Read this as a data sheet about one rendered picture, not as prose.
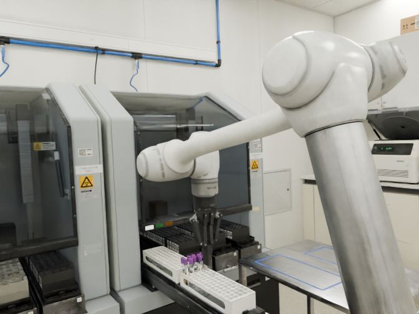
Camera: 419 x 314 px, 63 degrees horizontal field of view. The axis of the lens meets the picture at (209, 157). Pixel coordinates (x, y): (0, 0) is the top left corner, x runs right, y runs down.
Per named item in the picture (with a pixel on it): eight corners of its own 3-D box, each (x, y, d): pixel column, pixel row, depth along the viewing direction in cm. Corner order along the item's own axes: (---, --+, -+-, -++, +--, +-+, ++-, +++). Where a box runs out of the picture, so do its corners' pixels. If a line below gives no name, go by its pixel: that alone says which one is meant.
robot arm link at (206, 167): (206, 175, 122) (175, 179, 113) (204, 131, 121) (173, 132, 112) (226, 177, 113) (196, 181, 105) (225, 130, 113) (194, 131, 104)
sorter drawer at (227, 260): (149, 239, 210) (148, 225, 209) (169, 235, 218) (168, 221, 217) (221, 275, 150) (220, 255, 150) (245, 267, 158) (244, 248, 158)
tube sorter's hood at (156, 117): (102, 213, 182) (95, 93, 179) (197, 198, 217) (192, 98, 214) (143, 233, 140) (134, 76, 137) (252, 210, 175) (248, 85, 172)
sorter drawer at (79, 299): (18, 268, 169) (17, 250, 168) (48, 261, 177) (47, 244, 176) (45, 333, 109) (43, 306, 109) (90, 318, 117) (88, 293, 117)
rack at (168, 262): (142, 264, 148) (141, 250, 148) (163, 258, 154) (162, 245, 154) (176, 286, 124) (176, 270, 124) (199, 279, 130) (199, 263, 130)
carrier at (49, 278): (74, 282, 128) (73, 266, 127) (75, 284, 126) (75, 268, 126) (40, 291, 121) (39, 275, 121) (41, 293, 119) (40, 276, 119)
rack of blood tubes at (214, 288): (179, 288, 123) (178, 271, 123) (202, 281, 129) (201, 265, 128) (231, 323, 99) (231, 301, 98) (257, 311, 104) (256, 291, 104)
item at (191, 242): (197, 250, 160) (197, 237, 159) (200, 250, 158) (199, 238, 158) (176, 255, 153) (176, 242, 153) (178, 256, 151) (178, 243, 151)
